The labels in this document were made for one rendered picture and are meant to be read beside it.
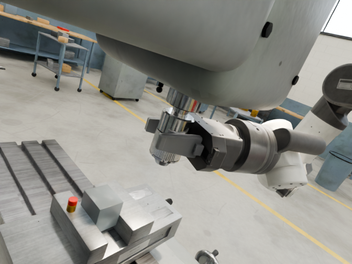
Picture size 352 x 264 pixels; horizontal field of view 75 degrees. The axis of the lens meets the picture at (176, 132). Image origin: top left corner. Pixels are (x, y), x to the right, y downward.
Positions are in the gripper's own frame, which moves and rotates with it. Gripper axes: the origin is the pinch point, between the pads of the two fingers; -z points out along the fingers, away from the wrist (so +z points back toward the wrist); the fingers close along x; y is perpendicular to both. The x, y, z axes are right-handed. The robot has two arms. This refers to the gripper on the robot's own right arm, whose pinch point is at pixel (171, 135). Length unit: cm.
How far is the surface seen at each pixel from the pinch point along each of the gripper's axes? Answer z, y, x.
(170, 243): 28, 53, -26
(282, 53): 3.1, -13.9, 9.7
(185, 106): -0.6, -5.1, 2.3
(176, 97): -1.8, -5.7, 1.4
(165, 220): 11.4, 26.0, -9.9
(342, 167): 436, 79, -174
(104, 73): 54, 81, -471
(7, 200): -22.1, 32.6, -24.1
